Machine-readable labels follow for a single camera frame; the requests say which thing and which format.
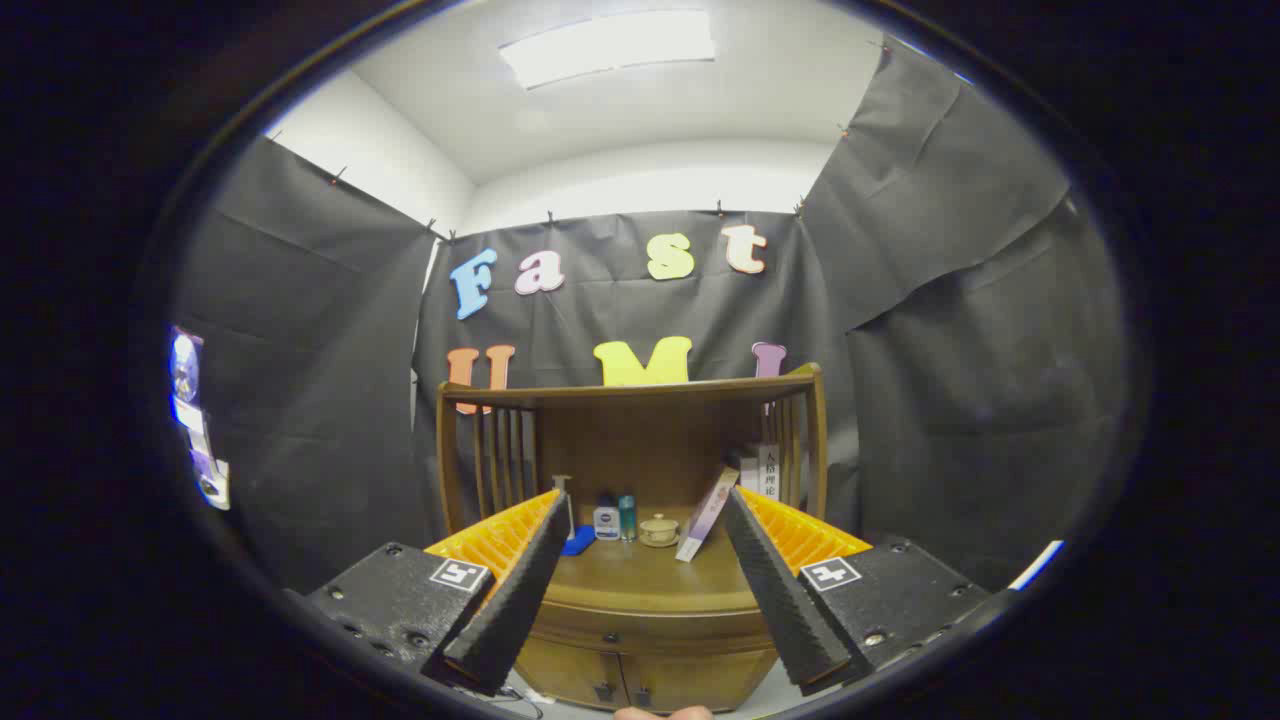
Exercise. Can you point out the wooden drawer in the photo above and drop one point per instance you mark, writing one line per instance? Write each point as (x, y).
(690, 625)

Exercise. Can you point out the blue folded cloth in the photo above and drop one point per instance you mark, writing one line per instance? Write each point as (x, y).
(580, 542)

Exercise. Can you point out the teal transparent bottle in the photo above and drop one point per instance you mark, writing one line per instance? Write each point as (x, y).
(627, 520)

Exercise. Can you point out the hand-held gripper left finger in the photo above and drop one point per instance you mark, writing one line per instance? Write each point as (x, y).
(520, 600)

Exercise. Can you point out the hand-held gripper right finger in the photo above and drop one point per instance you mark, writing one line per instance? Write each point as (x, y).
(785, 600)

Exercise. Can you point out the ceiling light panel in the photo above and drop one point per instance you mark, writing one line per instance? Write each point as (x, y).
(610, 45)

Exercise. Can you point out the white bottle with blue cap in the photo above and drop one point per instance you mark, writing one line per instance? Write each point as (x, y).
(606, 523)

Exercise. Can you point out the pink purple book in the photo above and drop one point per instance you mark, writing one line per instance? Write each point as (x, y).
(705, 515)

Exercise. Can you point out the white book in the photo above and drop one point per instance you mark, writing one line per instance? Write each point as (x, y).
(768, 475)

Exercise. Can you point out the wooden cabinet with slatted hutch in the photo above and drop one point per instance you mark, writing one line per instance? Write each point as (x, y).
(650, 440)

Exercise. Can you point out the white shelf with colourful items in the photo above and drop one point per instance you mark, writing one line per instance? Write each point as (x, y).
(185, 370)

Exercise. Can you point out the white pump bottle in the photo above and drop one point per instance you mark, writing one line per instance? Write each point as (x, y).
(569, 515)

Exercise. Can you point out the beige lidded tea cup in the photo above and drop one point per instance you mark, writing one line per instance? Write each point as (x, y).
(659, 530)

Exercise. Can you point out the wooden countertop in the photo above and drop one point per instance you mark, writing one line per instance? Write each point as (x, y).
(640, 575)

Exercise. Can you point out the wooden cabinet door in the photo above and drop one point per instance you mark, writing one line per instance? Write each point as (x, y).
(570, 675)
(700, 680)

